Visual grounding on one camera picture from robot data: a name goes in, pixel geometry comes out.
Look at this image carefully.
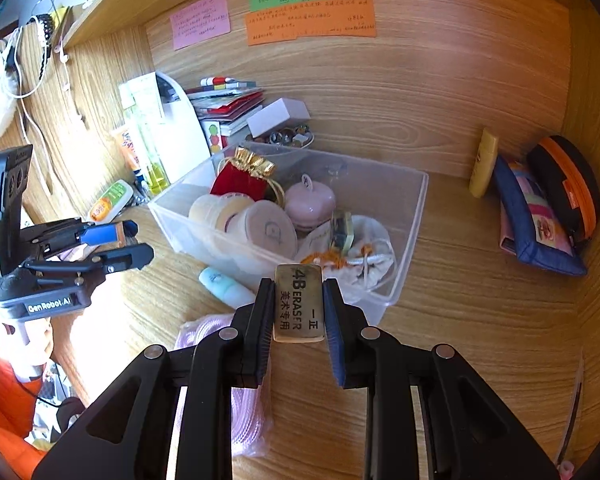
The red velvet pouch gold trim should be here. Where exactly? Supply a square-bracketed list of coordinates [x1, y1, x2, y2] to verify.
[210, 146, 286, 208]

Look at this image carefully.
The stack of books and notebooks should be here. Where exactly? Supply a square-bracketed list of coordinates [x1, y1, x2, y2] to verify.
[185, 76, 266, 136]

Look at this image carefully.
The white cable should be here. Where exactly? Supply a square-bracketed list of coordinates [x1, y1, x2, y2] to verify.
[2, 30, 88, 196]

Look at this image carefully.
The grey rectangular eraser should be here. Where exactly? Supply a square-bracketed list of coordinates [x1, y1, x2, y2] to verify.
[273, 263, 327, 343]

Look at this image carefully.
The orange and white tube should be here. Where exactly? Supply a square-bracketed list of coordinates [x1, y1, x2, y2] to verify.
[111, 126, 146, 186]

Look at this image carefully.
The clear plastic storage box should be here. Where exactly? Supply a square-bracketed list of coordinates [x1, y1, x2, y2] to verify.
[147, 141, 429, 328]

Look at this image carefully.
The clear bottle with yellow liquid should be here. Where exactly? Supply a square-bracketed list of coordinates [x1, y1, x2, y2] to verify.
[122, 80, 173, 198]

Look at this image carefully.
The pink cord bundle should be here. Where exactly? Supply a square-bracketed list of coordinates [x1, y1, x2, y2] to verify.
[175, 312, 273, 458]

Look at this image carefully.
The white drawstring pouch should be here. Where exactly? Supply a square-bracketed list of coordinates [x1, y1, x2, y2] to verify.
[300, 215, 397, 291]

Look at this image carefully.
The pile of beads and rings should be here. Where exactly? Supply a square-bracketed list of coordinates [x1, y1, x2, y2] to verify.
[247, 122, 312, 147]

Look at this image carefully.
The white paper bag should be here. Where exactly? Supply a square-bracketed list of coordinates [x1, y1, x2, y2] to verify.
[117, 71, 212, 191]

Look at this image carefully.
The white carton with fruit print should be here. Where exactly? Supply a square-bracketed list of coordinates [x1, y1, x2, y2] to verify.
[200, 115, 226, 158]

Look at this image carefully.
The wooden shelf board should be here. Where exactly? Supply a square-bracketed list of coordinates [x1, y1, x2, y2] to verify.
[60, 0, 301, 51]

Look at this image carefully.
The orange jacket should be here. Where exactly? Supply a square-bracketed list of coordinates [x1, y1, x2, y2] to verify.
[0, 320, 56, 480]

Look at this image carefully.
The wooden desktop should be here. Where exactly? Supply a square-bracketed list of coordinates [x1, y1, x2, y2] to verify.
[22, 160, 596, 480]

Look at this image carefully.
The round pink case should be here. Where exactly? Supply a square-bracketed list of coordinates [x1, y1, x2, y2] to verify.
[284, 174, 337, 233]

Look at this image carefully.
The white bowl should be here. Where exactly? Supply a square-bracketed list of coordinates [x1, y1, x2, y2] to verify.
[245, 122, 315, 150]

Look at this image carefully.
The orange sticky note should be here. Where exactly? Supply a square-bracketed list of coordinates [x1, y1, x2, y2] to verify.
[245, 0, 377, 47]

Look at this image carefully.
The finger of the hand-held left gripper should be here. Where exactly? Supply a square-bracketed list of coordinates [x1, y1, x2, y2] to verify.
[22, 217, 138, 257]
[22, 242, 155, 282]

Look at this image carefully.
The pink sticky note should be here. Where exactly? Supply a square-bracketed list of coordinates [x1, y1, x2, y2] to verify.
[170, 0, 231, 52]

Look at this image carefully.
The person's left hand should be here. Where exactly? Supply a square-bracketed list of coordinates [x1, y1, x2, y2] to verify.
[30, 317, 55, 367]

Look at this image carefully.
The black and orange zip case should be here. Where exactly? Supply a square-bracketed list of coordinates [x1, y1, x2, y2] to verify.
[526, 135, 600, 251]

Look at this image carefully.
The small white cardboard box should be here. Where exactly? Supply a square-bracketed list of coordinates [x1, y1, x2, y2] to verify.
[246, 97, 311, 138]

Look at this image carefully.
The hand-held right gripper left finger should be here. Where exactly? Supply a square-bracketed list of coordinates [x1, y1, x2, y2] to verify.
[32, 277, 276, 480]

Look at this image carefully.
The yellow tube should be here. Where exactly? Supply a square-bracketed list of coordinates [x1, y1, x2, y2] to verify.
[468, 127, 501, 197]

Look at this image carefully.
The blue patchwork pencil case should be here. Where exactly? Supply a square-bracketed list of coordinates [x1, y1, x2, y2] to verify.
[495, 155, 588, 277]

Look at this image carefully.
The black and white braided band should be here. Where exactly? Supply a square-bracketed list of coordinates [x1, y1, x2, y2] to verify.
[30, 12, 56, 81]

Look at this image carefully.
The green and orange tube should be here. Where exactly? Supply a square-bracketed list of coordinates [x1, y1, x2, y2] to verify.
[87, 180, 135, 225]

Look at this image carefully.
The dark green spray bottle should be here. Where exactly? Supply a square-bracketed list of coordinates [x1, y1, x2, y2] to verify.
[330, 209, 356, 256]

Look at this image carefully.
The light blue tube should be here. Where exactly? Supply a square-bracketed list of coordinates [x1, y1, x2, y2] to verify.
[198, 266, 256, 311]

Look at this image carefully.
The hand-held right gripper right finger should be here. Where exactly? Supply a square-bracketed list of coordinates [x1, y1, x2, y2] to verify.
[322, 277, 561, 480]

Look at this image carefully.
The white round jar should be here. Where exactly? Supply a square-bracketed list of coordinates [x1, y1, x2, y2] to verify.
[230, 200, 298, 273]
[188, 194, 256, 241]

